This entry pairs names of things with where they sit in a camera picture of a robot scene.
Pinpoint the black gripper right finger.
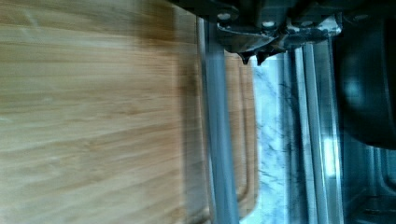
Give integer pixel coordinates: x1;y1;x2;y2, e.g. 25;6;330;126
256;15;342;65

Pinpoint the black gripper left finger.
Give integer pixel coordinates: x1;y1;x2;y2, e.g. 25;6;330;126
216;24;275;64

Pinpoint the glass oven door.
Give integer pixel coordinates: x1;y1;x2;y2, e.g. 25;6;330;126
183;0;345;224

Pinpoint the dark round oven pan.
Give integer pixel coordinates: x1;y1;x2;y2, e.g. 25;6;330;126
334;18;396;149

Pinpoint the stainless steel toaster oven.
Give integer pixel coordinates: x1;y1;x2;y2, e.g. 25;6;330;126
306;41;395;224

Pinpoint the wooden cutting board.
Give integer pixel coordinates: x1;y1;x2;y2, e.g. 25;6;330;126
0;0;260;224

